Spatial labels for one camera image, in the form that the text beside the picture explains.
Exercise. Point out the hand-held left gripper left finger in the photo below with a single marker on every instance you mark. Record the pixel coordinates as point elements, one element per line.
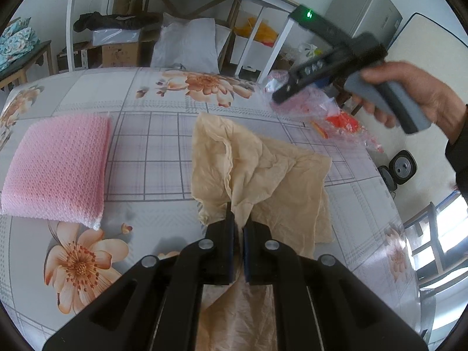
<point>225,248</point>

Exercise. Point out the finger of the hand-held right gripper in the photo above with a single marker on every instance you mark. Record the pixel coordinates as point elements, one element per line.
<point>303,78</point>

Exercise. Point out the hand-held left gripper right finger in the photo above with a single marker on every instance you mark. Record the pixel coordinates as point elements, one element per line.
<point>256,252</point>

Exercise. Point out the clear plastic bag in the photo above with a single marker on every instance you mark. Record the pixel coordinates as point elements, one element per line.
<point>340,122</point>

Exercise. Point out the beige cloth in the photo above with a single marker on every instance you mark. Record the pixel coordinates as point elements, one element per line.
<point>256,175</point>

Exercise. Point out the person's right forearm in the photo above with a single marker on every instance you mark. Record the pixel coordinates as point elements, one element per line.
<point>459,153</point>

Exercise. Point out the person's right hand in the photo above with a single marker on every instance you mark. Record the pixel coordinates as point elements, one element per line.
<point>427,87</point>

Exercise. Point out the white printed bag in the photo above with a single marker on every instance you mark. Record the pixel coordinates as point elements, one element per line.
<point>307,48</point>

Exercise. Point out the grey refrigerator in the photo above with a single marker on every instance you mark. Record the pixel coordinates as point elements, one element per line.
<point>369,7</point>

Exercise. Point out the yellow plastic bag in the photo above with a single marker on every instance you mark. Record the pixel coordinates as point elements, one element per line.
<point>261,33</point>

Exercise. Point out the black round device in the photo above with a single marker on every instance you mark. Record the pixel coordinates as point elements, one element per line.
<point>402,166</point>

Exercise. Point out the white sack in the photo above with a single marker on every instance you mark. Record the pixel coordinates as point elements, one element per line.
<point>190,44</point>

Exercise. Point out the dark wooden chair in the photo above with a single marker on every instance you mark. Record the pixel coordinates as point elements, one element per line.
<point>427,226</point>

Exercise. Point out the cardboard box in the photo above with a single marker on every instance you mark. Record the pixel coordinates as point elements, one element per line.
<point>120,55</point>
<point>126,3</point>

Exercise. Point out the black bag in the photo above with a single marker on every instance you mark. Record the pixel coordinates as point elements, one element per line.
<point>109,20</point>

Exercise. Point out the floral cushion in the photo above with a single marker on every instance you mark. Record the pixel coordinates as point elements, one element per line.
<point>16,38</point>

